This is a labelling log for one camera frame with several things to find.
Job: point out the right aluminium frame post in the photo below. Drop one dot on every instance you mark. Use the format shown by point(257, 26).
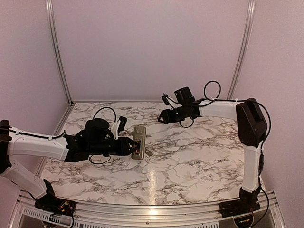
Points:
point(243, 48)

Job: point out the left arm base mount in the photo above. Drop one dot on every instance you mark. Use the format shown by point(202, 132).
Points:
point(53, 204)

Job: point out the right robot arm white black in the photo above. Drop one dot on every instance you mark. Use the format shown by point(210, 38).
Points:
point(251, 130)

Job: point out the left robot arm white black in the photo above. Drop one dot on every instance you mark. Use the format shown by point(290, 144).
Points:
point(97, 138)

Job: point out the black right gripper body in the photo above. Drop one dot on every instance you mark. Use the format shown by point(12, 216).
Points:
point(173, 118)

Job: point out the grey battery compartment cover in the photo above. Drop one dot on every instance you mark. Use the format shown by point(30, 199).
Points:
point(148, 153)

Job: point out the left aluminium frame post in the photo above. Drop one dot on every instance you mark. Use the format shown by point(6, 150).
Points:
point(56, 48)

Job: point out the front aluminium rail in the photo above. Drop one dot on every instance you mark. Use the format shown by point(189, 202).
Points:
point(103, 215)

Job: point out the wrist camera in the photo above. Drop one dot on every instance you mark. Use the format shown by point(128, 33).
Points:
point(118, 126)
point(168, 100)

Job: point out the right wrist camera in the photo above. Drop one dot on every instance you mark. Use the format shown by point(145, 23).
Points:
point(168, 100)

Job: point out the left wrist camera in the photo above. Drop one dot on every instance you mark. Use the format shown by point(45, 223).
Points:
point(118, 126)

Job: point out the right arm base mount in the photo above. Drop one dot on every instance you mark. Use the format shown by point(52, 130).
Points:
point(237, 206)

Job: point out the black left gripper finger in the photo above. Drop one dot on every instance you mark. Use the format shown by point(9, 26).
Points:
point(134, 143)
point(133, 149)

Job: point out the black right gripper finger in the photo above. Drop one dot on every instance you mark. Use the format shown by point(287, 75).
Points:
point(162, 117)
point(162, 121)

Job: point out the aluminium frame post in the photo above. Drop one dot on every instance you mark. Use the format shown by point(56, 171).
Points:
point(243, 48)
point(56, 48)

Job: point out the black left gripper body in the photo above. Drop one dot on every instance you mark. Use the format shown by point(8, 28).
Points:
point(123, 146)

